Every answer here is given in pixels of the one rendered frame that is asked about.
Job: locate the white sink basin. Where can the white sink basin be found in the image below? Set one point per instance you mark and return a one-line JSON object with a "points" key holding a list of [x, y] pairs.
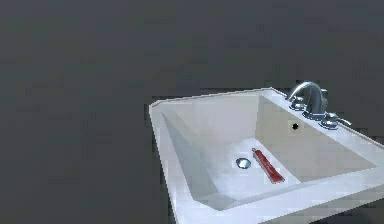
{"points": [[206, 133]]}

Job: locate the chrome sink drain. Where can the chrome sink drain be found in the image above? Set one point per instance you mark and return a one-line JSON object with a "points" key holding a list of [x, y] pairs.
{"points": [[243, 163]]}

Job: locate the red tube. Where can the red tube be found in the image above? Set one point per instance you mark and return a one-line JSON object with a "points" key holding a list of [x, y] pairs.
{"points": [[267, 166]]}

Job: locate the chrome sink faucet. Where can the chrome sink faucet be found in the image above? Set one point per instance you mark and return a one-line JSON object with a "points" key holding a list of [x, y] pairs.
{"points": [[313, 100]]}

